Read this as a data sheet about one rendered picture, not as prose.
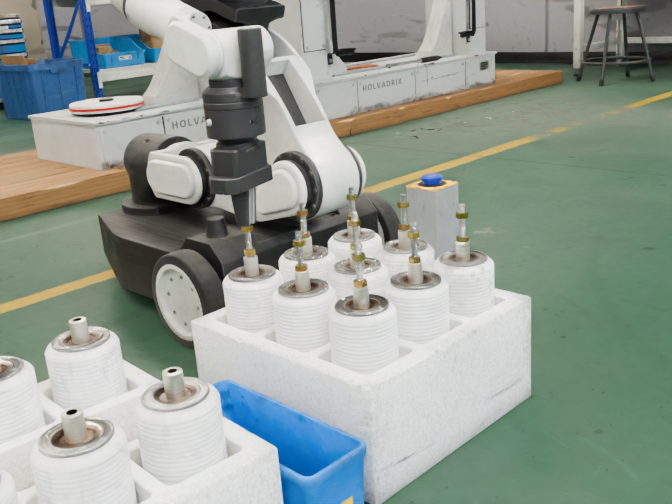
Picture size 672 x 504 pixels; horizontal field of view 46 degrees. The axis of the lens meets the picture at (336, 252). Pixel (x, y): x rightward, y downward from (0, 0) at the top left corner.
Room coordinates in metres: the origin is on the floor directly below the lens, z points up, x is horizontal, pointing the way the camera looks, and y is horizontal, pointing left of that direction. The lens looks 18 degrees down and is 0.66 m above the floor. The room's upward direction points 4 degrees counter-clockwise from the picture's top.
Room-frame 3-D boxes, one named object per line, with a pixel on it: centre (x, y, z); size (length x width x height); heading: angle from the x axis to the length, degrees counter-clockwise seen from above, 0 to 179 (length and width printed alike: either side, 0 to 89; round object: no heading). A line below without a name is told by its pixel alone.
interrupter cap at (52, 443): (0.73, 0.28, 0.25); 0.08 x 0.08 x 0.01
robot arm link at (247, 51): (1.19, 0.12, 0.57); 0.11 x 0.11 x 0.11; 46
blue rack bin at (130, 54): (6.30, 1.62, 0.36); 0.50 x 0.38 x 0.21; 45
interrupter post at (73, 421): (0.73, 0.28, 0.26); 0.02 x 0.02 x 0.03
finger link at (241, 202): (1.18, 0.14, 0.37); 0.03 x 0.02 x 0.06; 61
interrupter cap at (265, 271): (1.20, 0.13, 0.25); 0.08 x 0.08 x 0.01
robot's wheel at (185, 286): (1.51, 0.30, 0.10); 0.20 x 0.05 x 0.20; 44
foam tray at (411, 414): (1.19, -0.03, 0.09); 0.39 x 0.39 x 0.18; 44
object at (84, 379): (0.98, 0.35, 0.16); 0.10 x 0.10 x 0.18
